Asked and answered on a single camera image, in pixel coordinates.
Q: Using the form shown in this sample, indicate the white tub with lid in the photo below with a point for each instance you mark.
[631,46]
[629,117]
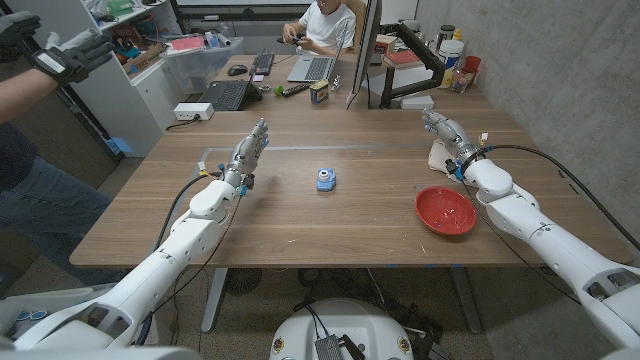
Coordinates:
[451,55]

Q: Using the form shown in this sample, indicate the red dish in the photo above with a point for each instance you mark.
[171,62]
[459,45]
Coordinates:
[445,211]

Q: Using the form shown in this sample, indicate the blue toy camera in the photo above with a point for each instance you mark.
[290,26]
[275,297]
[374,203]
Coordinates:
[325,181]

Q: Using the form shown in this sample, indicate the bare person forearm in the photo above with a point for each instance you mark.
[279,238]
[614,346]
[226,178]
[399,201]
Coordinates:
[22,92]

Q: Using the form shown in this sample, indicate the yellow bottle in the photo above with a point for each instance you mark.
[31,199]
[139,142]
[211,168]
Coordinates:
[456,35]

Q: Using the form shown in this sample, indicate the silver laptop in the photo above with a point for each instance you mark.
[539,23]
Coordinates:
[315,67]

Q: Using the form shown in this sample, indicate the black computer mouse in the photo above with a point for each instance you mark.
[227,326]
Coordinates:
[237,70]

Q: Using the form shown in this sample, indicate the clear plastic storage bin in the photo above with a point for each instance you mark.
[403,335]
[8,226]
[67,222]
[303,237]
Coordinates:
[200,65]

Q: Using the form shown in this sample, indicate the white power strip box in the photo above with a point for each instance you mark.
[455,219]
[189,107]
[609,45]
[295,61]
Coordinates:
[192,111]

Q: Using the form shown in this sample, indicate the black laptop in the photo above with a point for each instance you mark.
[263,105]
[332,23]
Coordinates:
[227,95]

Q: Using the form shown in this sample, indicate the beige cheesecloth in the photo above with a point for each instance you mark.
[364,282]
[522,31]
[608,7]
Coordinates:
[437,157]

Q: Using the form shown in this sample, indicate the seated person white t-shirt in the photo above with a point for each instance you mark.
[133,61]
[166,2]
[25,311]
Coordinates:
[327,25]

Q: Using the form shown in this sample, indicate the red cup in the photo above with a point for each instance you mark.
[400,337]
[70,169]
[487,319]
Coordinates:
[472,64]

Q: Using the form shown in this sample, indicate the pink pouch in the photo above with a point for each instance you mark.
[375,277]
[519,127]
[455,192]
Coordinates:
[187,43]

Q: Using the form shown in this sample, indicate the clear glass jar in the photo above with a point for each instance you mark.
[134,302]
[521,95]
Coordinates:
[462,82]

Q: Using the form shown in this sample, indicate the black keyboard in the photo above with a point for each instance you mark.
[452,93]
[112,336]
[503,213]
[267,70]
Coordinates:
[262,63]

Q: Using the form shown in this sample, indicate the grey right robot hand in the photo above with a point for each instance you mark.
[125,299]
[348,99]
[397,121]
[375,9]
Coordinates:
[452,137]

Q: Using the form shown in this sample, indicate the grey table leg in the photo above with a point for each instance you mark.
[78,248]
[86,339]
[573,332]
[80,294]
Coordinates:
[466,300]
[214,300]

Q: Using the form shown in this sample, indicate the small silver figure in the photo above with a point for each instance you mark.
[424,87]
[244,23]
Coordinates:
[336,83]

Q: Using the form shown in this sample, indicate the cardboard box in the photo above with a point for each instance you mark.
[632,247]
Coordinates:
[145,59]

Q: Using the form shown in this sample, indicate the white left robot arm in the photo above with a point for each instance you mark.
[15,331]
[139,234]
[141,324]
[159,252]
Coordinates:
[185,242]

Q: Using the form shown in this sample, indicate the standing person in jeans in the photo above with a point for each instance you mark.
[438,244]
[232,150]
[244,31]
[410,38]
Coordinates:
[45,210]

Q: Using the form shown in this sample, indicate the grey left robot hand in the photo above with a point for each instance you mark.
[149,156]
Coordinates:
[243,157]

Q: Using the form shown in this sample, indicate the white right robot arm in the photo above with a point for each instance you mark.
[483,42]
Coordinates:
[545,240]

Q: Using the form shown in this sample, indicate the white robot torso base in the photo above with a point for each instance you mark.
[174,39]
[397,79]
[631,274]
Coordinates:
[345,320]

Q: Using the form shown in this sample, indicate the black lidded jar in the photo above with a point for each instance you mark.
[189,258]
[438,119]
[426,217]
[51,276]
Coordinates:
[445,34]

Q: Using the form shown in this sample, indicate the black grey glove with label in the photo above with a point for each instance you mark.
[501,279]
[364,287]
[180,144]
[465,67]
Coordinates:
[75,57]

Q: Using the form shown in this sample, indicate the yellow printed box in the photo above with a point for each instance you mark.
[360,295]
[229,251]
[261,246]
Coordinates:
[319,92]

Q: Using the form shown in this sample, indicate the red book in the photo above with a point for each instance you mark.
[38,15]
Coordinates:
[402,58]

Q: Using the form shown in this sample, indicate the computer monitor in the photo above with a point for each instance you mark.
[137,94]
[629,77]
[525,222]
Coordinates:
[367,40]

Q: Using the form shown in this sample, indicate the white shelf cabinet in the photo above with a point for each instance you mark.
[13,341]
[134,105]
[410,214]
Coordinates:
[120,105]

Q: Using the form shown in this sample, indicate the flat white box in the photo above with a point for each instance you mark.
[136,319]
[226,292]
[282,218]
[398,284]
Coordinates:
[417,102]

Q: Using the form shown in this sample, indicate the black floor fan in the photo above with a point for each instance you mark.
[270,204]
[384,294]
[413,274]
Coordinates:
[243,281]

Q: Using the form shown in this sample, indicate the black remote control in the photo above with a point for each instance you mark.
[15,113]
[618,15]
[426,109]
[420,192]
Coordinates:
[296,90]

